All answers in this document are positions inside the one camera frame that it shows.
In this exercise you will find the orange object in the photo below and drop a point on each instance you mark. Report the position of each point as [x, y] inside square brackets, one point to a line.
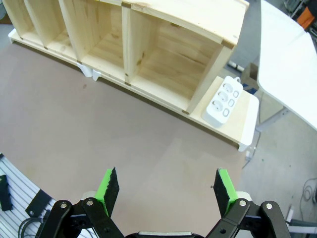
[307, 17]

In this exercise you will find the brown cardboard box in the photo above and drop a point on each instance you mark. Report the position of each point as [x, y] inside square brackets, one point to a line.
[250, 77]

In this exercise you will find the white corner bracket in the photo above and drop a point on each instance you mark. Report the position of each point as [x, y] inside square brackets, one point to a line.
[12, 37]

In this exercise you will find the white slotted base panel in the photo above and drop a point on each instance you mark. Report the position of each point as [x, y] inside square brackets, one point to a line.
[17, 188]

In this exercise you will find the white desk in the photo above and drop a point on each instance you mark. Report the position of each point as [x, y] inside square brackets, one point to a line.
[284, 57]

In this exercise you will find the black flat mounting plate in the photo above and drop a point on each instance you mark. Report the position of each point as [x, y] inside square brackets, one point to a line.
[39, 203]

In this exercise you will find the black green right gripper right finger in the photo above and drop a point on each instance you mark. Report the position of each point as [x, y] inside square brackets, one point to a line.
[223, 191]

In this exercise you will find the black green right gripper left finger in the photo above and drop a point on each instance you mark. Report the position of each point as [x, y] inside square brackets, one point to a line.
[109, 188]

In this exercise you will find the white three-socket power strip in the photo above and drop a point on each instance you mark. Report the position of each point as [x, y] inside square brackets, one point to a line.
[223, 101]

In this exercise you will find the light wooden shelf unit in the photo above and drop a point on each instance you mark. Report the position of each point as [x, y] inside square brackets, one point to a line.
[148, 44]

